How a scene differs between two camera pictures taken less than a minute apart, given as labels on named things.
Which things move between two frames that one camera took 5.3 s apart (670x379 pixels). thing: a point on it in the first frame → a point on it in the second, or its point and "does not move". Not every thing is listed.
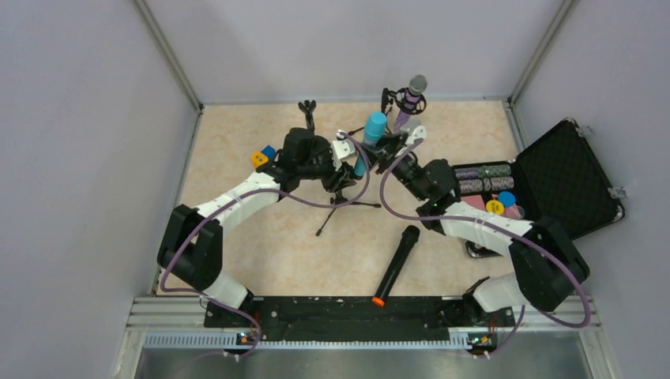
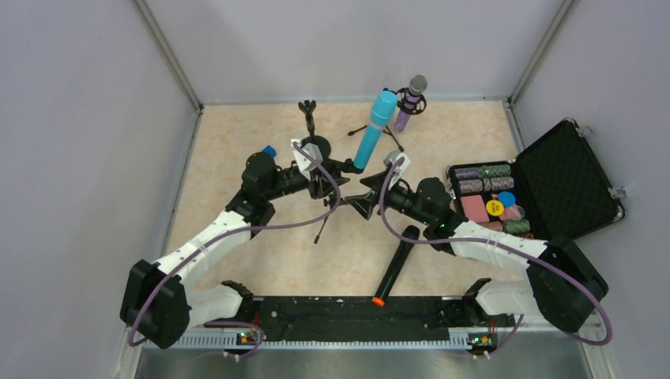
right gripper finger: (385, 149) → (375, 181)
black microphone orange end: (410, 235) does not move
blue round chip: (506, 198) does not move
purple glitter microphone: (417, 88) does not move
